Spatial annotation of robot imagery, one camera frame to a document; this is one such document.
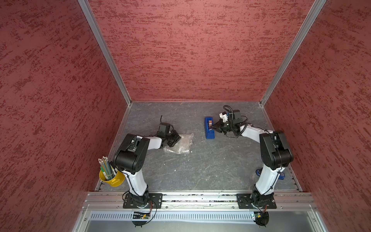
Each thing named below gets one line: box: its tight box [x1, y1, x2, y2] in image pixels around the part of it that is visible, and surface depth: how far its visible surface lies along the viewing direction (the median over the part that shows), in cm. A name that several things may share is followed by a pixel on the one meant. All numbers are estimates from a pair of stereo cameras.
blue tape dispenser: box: [204, 116, 215, 140], surface depth 101 cm
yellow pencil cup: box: [99, 169, 126, 188], surface depth 74 cm
